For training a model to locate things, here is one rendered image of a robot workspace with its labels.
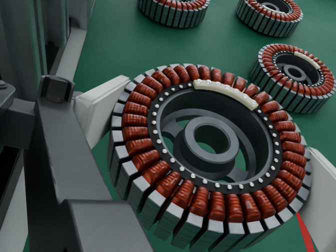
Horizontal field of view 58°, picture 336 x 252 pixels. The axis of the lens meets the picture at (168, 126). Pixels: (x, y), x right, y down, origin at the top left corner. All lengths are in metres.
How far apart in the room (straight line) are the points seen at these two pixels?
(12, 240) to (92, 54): 0.24
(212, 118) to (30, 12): 0.15
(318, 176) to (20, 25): 0.21
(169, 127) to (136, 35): 0.28
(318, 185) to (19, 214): 0.22
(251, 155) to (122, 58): 0.26
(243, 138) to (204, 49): 0.28
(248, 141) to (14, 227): 0.19
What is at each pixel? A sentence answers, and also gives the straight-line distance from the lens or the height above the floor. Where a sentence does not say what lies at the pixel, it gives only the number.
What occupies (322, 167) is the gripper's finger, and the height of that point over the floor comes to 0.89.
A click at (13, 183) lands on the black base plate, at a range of 0.28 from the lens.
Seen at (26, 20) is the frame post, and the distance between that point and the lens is 0.25.
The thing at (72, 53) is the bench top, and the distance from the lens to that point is 0.41.
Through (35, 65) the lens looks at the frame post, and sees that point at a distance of 0.27.
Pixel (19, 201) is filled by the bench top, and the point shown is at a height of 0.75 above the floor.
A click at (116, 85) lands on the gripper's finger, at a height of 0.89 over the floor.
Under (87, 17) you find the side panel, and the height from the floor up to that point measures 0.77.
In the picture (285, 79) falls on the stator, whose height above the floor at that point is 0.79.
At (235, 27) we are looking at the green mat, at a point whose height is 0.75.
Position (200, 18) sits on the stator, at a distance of 0.50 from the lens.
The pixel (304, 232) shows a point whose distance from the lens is 0.33.
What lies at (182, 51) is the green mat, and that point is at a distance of 0.44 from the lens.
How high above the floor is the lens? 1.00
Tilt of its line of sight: 48 degrees down
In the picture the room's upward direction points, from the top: 19 degrees clockwise
